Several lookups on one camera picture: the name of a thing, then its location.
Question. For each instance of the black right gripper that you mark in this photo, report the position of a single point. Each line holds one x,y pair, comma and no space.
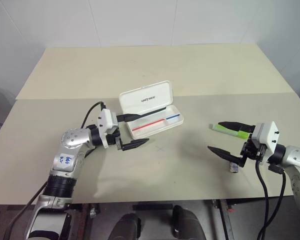
252,150

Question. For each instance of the blue pen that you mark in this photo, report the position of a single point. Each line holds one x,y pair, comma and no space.
173,116

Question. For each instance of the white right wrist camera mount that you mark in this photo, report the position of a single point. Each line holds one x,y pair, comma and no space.
266,136

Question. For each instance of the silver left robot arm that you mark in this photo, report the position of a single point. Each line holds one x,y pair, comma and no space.
72,140

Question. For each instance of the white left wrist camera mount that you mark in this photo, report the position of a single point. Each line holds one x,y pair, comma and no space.
106,120

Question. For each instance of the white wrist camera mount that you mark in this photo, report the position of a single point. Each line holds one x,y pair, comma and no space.
106,120
266,136

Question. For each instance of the small white eraser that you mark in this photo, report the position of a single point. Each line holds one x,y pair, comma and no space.
233,167

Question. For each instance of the red pen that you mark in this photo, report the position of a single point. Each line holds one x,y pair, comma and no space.
148,125

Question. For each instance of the dark rounded shape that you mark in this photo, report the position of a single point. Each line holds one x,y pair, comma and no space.
126,227
188,222

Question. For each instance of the white open pencil case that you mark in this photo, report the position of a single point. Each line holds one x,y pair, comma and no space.
150,112

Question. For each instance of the white sticker blue writing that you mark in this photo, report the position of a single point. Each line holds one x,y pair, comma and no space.
64,160

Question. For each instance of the green highlighter pen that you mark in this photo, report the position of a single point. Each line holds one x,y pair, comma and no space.
221,129

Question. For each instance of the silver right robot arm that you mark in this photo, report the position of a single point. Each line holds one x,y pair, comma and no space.
293,162

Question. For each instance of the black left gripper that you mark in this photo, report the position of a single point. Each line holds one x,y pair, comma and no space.
113,136

